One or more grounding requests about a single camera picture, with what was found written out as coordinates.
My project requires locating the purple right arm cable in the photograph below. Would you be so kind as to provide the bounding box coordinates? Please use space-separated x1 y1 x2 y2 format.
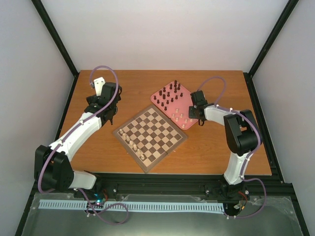
196 76 268 219

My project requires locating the wooden chessboard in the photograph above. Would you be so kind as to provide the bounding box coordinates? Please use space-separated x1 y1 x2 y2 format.
113 105 188 173

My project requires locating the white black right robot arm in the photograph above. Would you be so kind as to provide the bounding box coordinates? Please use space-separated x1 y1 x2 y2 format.
189 90 262 198

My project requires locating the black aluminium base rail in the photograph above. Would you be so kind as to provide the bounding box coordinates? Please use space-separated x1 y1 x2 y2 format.
68 173 293 205

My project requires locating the pink plastic tray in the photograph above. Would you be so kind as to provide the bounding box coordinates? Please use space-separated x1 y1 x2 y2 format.
151 81 198 130

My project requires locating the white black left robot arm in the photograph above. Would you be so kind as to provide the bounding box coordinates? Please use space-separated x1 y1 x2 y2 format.
34 79 122 198

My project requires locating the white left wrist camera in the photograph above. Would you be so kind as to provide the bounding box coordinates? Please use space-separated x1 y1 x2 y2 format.
94 77 105 96

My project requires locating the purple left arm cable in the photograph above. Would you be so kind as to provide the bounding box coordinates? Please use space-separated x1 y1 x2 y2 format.
37 65 119 194

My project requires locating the light blue cable duct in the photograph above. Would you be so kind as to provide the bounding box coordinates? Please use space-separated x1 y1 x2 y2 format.
38 200 224 214

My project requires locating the black frame post right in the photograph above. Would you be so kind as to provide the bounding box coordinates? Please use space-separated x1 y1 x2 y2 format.
248 0 300 77

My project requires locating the black frame post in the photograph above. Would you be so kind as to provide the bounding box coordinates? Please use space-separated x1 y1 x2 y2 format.
31 0 80 77
248 0 300 77

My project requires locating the black frame post left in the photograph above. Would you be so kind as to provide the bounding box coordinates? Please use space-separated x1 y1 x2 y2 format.
31 0 80 77

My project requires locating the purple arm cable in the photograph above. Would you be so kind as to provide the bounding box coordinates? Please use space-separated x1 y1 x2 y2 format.
196 76 268 219
37 65 119 194

